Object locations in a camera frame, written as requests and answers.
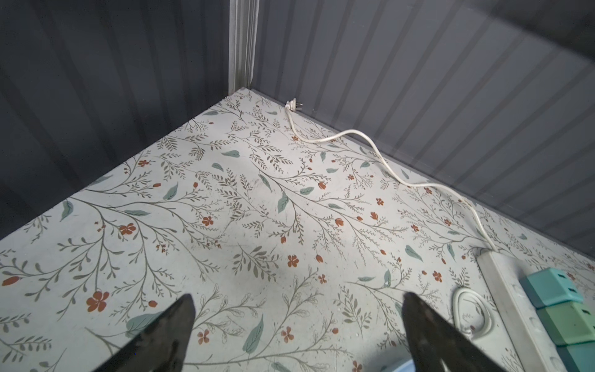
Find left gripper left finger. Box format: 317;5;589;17
96;294;195;372

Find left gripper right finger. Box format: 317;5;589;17
402;292;503;372

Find white multicolour power strip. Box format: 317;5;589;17
477;252;594;371

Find teal charger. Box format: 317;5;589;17
557;342;595;372
519;268;584;309

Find green charger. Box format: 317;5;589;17
536;302;594;347

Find blue square socket cube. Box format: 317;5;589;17
381;359;415;372

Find floral table mat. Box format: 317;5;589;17
1;90;594;371

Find white blue cube cord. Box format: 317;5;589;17
452;286;494;340

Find white power strip cord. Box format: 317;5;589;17
284;98;497;252

